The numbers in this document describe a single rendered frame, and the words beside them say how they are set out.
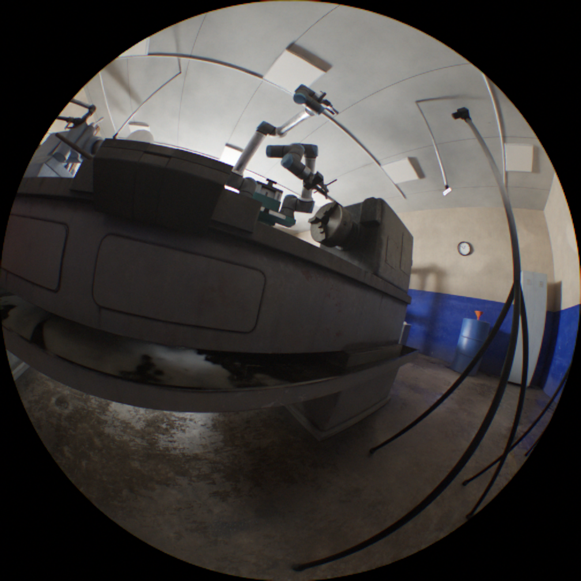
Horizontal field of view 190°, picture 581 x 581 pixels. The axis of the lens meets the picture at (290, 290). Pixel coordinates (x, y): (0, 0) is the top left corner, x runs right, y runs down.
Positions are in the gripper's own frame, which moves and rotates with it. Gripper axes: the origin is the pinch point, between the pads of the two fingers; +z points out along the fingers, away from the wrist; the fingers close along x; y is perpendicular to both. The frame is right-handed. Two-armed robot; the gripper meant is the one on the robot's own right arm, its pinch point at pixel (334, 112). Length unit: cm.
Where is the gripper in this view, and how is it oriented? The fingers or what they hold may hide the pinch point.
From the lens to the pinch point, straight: 158.4
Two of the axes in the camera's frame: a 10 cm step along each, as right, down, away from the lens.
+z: 8.2, 1.9, 5.4
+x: 2.6, 7.3, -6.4
